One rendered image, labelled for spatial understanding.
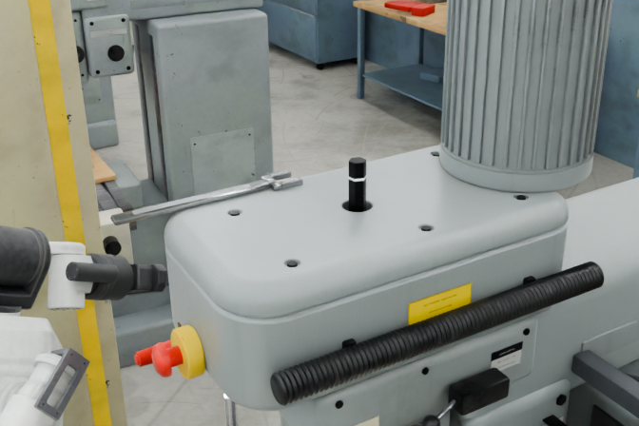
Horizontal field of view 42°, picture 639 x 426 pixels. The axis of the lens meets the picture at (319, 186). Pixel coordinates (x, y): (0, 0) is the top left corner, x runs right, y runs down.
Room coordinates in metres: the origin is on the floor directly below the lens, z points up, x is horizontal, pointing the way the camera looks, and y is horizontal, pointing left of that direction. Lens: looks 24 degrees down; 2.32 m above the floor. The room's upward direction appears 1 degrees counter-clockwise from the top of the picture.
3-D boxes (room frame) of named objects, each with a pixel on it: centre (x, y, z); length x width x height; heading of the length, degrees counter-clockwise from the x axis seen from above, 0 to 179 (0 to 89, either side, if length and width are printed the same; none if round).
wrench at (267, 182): (0.93, 0.14, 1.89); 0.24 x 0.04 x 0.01; 120
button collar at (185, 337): (0.79, 0.15, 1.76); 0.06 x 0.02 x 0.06; 30
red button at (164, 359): (0.78, 0.18, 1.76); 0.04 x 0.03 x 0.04; 30
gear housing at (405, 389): (0.93, -0.08, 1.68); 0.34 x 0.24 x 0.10; 120
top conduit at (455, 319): (0.79, -0.15, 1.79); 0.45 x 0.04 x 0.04; 120
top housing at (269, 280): (0.91, -0.06, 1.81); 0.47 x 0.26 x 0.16; 120
